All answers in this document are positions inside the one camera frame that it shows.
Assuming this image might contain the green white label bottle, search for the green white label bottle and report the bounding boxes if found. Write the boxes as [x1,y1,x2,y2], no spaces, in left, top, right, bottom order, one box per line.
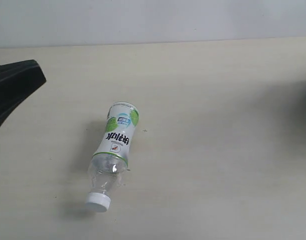
[86,101,139,213]

